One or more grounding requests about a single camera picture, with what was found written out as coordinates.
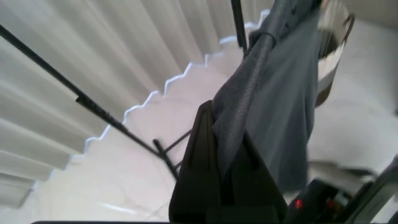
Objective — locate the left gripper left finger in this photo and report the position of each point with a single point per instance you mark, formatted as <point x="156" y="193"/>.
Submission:
<point x="196" y="186"/>

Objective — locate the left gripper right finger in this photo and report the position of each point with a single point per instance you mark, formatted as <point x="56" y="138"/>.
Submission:
<point x="255" y="193"/>

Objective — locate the dark grey t-shirt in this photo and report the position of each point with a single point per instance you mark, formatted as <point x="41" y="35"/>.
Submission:
<point x="280" y="93"/>

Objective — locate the black clothes rack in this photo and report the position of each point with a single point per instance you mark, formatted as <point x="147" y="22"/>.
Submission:
<point x="93" y="105"/>

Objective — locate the white laundry basket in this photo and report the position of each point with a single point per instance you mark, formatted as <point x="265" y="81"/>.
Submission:
<point x="332" y="46"/>

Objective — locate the white curtain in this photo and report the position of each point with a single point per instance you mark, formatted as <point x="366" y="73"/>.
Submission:
<point x="93" y="46"/>

